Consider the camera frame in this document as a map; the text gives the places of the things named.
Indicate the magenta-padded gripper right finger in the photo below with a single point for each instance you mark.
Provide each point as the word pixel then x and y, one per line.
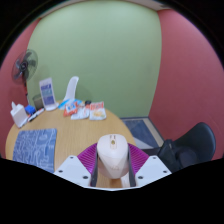
pixel 153 170

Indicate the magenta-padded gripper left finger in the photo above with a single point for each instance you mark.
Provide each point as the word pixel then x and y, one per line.
pixel 71 170

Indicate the cream computer mouse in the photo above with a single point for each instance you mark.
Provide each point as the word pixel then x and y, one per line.
pixel 112 155

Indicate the blue patterned mouse pad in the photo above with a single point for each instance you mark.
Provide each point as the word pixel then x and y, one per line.
pixel 35 148

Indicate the black backpack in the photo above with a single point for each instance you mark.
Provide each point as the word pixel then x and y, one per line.
pixel 170 155

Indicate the black office chair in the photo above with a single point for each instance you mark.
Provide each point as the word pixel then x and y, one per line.
pixel 196 140

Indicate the red snack packet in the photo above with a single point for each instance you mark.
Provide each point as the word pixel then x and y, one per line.
pixel 70 109

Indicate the orange and white snack packet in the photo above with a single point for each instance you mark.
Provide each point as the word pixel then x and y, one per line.
pixel 97 111

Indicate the black-capped whiteboard marker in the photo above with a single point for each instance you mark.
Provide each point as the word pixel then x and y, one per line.
pixel 33 117

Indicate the red-capped whiteboard marker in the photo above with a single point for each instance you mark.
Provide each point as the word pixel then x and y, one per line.
pixel 24 122
pixel 38 112

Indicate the blue snack packet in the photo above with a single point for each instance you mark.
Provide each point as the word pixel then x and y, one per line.
pixel 66 103

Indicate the small black round object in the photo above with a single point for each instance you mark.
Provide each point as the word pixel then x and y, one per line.
pixel 88 102

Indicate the blue whiteboard eraser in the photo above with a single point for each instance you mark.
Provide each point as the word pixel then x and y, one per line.
pixel 30 110

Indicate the white tissue box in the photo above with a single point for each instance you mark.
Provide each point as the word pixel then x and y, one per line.
pixel 19 116

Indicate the blue and white sign stand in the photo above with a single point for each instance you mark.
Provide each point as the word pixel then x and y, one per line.
pixel 48 93

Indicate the white plastic chair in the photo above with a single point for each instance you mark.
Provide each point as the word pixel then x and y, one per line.
pixel 71 88

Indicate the black standing fan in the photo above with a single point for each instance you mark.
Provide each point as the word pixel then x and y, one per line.
pixel 24 65

